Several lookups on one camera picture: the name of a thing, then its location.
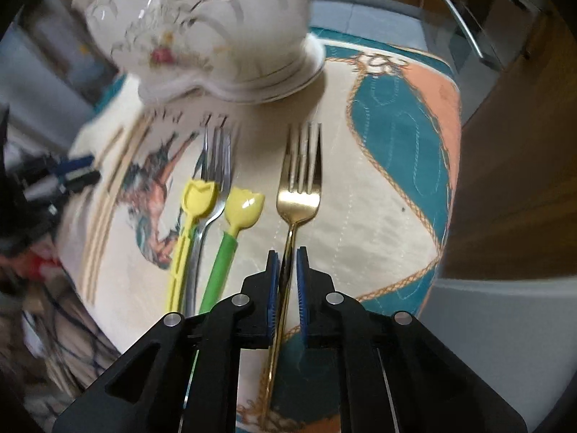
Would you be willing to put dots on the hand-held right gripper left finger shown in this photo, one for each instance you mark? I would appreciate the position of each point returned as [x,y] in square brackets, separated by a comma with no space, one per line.
[272,300]

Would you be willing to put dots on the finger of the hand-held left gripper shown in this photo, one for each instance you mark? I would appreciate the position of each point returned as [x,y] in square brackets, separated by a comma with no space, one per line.
[81,180]
[74,165]

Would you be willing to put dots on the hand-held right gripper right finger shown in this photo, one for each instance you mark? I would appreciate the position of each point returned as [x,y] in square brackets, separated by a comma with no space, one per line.
[302,300]

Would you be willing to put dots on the gold metal fork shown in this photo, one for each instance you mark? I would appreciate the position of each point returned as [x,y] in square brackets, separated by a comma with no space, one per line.
[297,203]

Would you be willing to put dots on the yellow plastic fork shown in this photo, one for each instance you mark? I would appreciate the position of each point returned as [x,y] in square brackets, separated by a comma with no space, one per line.
[198,198]

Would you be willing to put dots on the silver metal fork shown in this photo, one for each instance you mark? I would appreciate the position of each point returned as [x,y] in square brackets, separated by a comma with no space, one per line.
[215,171]

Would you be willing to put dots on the white ceramic utensil holder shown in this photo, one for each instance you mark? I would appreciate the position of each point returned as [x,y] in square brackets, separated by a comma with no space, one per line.
[234,31]

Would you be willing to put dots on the printed horse tablecloth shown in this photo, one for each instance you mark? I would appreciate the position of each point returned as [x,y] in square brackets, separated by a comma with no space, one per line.
[360,198]

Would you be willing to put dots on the wooden kitchen cabinet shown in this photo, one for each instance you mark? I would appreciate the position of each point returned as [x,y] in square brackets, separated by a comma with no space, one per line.
[518,167]

